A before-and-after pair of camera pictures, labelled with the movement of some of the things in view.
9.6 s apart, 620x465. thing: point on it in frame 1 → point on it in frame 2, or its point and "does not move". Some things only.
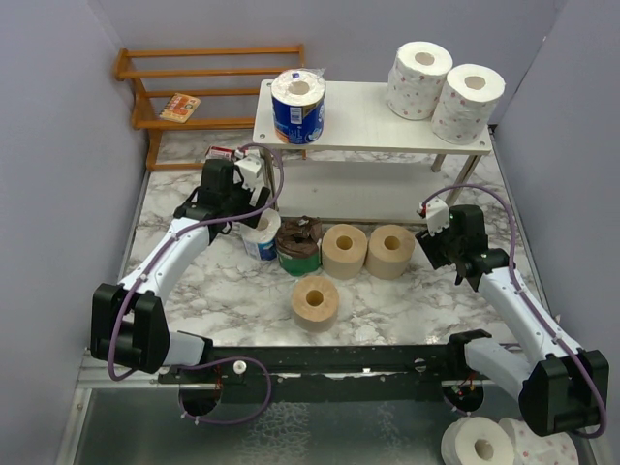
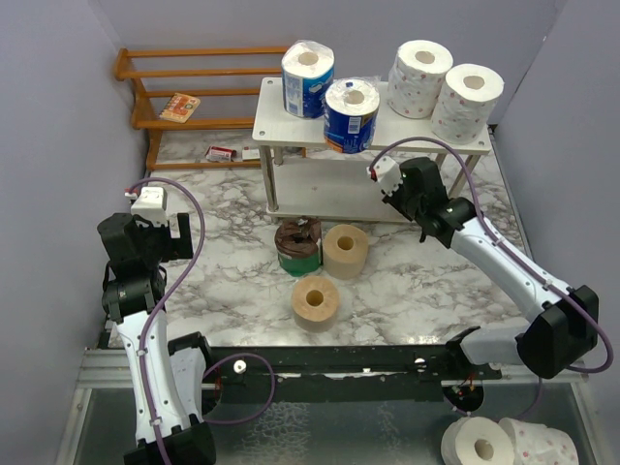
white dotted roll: [417, 75] does not move
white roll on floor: [476, 441] does not move
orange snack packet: [180, 108] does not move
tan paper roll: [344, 248] does not move
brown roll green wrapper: [298, 244] does not move
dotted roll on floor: [534, 449] does not move
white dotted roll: [466, 104] does not move
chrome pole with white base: [370, 164] does not move
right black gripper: [430, 243] → [394, 201]
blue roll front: [298, 99] → [351, 109]
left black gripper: [249, 208] → [179, 247]
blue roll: [261, 243] → [307, 71]
